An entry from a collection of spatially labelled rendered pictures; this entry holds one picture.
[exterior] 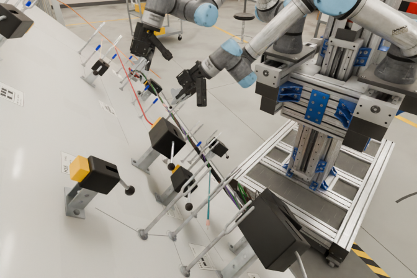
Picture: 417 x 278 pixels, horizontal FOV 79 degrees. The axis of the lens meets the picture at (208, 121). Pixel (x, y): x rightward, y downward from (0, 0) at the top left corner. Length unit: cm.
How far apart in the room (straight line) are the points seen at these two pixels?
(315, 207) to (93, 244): 166
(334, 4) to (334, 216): 134
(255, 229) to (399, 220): 200
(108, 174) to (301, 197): 167
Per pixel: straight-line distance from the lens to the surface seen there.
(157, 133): 52
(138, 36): 101
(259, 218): 45
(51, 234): 33
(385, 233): 226
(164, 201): 51
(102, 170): 33
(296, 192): 193
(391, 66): 128
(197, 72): 103
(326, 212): 189
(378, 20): 102
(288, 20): 107
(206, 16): 92
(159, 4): 98
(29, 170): 38
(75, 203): 36
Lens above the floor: 162
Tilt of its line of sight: 35 degrees down
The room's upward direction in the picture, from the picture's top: 1 degrees clockwise
